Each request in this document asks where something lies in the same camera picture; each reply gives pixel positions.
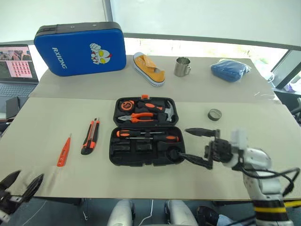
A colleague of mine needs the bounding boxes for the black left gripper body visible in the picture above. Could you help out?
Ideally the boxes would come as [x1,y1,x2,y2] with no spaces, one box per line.
[0,188,24,215]

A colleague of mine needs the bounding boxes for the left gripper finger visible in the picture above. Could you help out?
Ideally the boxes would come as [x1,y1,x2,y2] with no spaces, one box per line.
[22,173,45,203]
[0,170,22,190]

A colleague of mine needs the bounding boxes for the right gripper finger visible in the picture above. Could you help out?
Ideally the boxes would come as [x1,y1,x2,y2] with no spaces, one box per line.
[177,151,214,170]
[185,127,221,138]

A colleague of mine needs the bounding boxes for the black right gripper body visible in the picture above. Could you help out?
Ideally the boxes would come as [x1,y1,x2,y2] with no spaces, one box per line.
[204,138,234,163]

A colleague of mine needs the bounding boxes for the black plastic tool case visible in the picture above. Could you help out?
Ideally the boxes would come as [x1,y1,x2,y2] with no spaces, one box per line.
[109,94,186,167]

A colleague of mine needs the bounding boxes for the blue cartoon case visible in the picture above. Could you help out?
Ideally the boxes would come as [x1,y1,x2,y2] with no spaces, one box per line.
[33,21,127,77]

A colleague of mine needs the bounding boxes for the black electrical tape roll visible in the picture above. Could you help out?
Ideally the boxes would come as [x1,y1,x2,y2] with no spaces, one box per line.
[207,108,223,121]

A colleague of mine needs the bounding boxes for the orange black screwdriver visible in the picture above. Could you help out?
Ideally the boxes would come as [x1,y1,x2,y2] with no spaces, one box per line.
[116,129,166,138]
[125,135,180,143]

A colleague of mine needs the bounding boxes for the orange voltage tester pen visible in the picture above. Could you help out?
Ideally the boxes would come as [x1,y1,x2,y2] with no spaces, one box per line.
[56,133,72,168]

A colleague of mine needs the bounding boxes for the black shoe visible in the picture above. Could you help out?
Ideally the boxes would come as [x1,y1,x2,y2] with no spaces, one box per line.
[196,205,221,226]

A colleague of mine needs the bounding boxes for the grey rounded shape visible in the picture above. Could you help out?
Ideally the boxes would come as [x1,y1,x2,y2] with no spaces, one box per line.
[110,199,136,226]
[164,200,198,226]

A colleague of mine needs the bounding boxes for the stainless steel mug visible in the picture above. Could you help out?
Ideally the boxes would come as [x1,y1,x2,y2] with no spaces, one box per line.
[174,56,192,78]

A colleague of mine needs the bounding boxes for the blue cloth in plastic bag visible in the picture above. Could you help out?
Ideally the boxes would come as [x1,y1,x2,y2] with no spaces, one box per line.
[210,58,253,84]

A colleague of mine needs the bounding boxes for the orange black utility knife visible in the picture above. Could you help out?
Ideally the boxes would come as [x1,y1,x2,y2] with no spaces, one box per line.
[80,117,101,155]

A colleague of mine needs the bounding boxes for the orange black tape measure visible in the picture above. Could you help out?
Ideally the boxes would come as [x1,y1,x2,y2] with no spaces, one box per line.
[119,100,134,112]

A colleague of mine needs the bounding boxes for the yellow canvas shoe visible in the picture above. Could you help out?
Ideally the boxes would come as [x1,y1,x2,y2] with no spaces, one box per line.
[133,52,166,87]

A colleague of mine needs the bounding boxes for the open laptop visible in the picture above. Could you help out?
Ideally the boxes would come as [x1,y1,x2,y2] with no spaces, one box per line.
[0,44,40,97]

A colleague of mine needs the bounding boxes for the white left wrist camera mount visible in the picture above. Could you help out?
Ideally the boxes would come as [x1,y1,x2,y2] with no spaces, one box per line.
[0,208,11,223]

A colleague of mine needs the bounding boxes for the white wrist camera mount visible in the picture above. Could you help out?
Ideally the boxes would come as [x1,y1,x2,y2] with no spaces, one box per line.
[0,208,11,223]
[229,129,248,152]

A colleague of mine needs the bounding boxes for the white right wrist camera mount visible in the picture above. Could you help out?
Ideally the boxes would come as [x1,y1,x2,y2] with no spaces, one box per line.
[229,129,248,152]

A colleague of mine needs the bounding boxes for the claw hammer orange black handle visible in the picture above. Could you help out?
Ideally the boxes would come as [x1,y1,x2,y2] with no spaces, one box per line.
[137,100,176,122]

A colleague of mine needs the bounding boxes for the orange handled pliers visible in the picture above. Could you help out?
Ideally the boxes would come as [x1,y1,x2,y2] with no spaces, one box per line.
[117,112,158,124]

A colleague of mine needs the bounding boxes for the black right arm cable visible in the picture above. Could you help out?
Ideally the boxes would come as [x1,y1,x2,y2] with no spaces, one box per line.
[236,152,301,196]

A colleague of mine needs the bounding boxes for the thin white cable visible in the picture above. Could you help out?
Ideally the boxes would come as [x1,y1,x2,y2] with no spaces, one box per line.
[140,199,154,226]

